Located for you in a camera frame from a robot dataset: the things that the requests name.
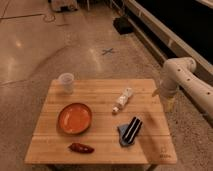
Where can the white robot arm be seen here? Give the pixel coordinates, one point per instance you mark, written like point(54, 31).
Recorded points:
point(179, 72)

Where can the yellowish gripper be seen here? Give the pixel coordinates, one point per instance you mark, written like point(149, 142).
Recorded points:
point(168, 103)

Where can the black striped block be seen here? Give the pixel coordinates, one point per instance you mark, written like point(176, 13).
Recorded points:
point(132, 130)

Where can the black object on floor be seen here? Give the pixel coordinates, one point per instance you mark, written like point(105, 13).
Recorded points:
point(122, 25)

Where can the clear plastic cup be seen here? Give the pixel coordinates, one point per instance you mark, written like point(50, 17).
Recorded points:
point(66, 80)

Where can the blue cloth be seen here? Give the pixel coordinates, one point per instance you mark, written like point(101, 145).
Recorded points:
point(121, 130)

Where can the wooden table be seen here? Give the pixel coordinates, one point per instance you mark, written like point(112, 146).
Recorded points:
point(153, 145)

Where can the grey base at top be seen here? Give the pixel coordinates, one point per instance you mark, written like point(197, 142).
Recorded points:
point(63, 5)

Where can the small white bottle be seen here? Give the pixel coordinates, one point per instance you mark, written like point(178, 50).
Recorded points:
point(122, 100)

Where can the orange ceramic bowl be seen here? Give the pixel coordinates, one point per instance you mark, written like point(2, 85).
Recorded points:
point(74, 118)

